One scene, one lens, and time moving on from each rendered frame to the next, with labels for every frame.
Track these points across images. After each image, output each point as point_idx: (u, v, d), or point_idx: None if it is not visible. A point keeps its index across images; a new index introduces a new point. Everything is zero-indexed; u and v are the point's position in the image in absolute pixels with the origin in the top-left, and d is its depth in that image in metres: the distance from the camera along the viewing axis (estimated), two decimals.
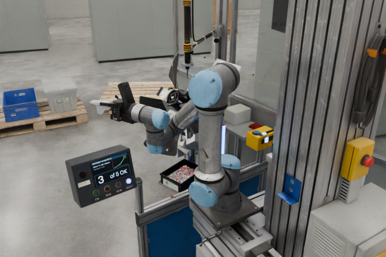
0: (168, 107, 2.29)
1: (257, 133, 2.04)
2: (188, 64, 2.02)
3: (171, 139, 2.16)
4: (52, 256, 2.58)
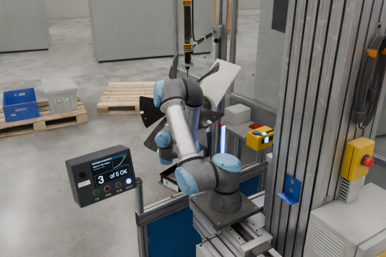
0: None
1: (257, 133, 2.04)
2: (188, 64, 2.02)
3: None
4: (52, 256, 2.58)
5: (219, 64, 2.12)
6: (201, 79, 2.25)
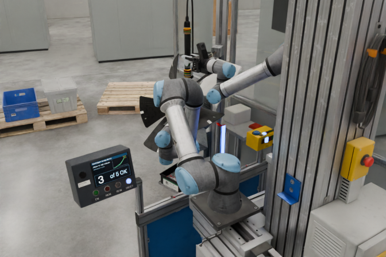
0: None
1: (257, 133, 2.04)
2: None
3: None
4: (52, 256, 2.58)
5: None
6: (201, 79, 2.25)
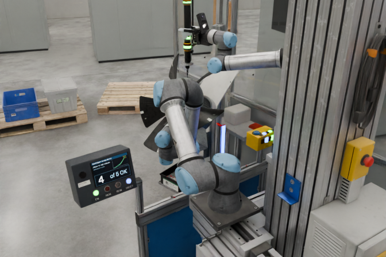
0: None
1: (257, 133, 2.04)
2: (188, 63, 2.02)
3: None
4: (52, 256, 2.58)
5: None
6: (201, 79, 2.25)
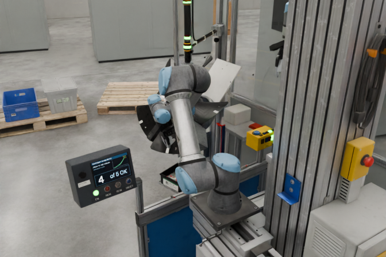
0: None
1: (257, 133, 2.04)
2: (188, 63, 2.02)
3: (153, 123, 2.34)
4: (52, 256, 2.58)
5: (215, 115, 1.96)
6: (207, 102, 2.12)
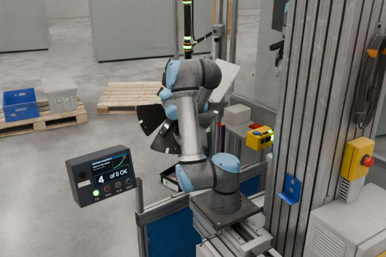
0: None
1: (257, 133, 2.04)
2: None
3: (153, 123, 2.34)
4: (52, 256, 2.58)
5: (215, 115, 1.96)
6: (207, 102, 2.12)
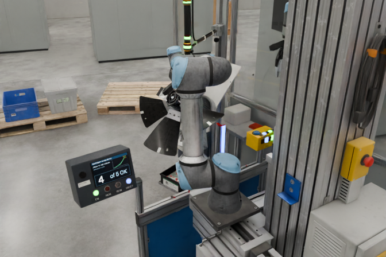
0: None
1: (257, 133, 2.04)
2: None
3: (153, 116, 2.38)
4: (52, 256, 2.58)
5: (208, 127, 1.96)
6: (204, 109, 2.11)
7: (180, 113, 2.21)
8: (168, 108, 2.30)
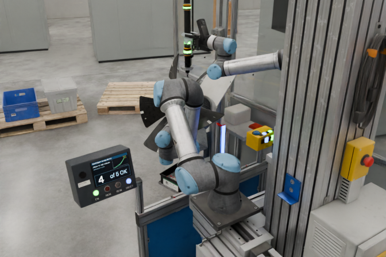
0: None
1: (257, 133, 2.04)
2: (188, 68, 2.03)
3: (153, 116, 2.38)
4: (52, 256, 2.58)
5: (208, 125, 1.96)
6: (204, 109, 2.11)
7: None
8: None
